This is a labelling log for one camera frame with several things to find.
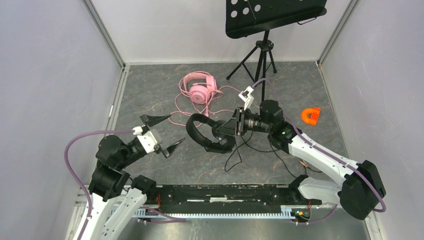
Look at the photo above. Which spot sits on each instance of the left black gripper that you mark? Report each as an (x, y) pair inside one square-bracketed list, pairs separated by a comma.
[(153, 120)]

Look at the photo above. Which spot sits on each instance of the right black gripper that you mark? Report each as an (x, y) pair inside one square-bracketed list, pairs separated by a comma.
[(233, 125)]

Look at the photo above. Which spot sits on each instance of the black headphones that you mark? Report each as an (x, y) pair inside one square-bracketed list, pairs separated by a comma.
[(203, 130)]

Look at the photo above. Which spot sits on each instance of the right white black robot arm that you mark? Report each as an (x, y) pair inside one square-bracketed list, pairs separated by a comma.
[(356, 186)]

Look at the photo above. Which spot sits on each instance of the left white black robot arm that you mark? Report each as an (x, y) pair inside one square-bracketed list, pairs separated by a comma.
[(113, 196)]

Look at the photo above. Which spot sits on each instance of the pink headphones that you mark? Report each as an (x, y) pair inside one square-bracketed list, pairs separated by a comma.
[(199, 92)]

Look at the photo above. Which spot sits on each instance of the orange plastic block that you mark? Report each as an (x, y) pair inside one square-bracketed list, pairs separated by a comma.
[(310, 116)]

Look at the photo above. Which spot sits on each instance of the black music stand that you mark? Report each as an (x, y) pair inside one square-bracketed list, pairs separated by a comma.
[(248, 17)]

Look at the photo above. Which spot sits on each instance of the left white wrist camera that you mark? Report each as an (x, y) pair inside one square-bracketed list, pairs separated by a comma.
[(150, 140)]

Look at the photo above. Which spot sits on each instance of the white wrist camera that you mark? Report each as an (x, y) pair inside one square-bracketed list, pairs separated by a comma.
[(150, 140), (246, 97)]

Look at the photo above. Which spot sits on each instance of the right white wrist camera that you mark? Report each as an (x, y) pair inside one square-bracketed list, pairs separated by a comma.
[(246, 97)]

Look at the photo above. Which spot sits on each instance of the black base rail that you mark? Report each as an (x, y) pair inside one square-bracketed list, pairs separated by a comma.
[(224, 198)]

